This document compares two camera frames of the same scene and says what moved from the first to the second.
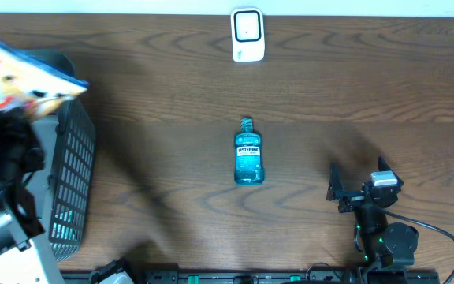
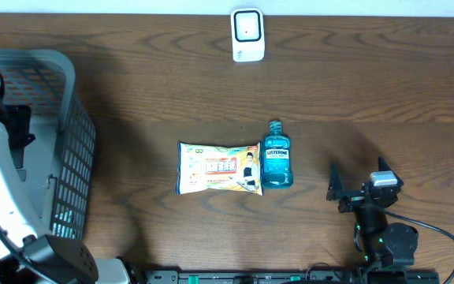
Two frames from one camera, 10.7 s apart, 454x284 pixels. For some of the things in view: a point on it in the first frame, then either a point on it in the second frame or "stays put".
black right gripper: [352, 199] stays put
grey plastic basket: [64, 187] stays put
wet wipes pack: [12, 79] -> [210, 166]
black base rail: [269, 277] stays put
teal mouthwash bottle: [248, 169] -> [277, 158]
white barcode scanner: [247, 35] stays put
